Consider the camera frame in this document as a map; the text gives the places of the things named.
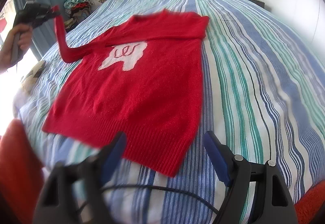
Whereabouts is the red knit rabbit sweater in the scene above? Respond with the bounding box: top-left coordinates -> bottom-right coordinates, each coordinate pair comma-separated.
42,5 -> 210,178

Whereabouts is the striped bed blanket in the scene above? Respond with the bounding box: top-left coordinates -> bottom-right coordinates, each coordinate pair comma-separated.
13,0 -> 325,224

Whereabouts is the dark nightstand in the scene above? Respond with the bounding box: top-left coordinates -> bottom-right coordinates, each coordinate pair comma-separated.
245,0 -> 266,10

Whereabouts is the person's left hand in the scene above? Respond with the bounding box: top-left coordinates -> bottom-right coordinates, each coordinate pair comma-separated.
0,23 -> 33,69

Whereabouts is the patterned beige cushion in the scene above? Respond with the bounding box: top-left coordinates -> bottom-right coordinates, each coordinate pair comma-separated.
21,60 -> 47,94

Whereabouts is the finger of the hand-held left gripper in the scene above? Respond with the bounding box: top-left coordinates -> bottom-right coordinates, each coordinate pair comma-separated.
38,5 -> 62,27

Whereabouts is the black cable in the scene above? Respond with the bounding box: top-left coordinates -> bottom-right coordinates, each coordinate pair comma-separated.
76,185 -> 222,217

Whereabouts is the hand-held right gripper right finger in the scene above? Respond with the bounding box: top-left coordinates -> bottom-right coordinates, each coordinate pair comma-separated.
202,131 -> 298,224

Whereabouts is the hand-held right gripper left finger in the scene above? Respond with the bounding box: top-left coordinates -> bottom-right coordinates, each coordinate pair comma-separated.
33,132 -> 127,224

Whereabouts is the pile of mixed clothes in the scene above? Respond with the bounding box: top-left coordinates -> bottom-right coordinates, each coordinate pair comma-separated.
63,0 -> 95,30

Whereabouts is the orange red cloth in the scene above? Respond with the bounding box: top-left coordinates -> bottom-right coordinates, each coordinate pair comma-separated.
0,120 -> 325,224

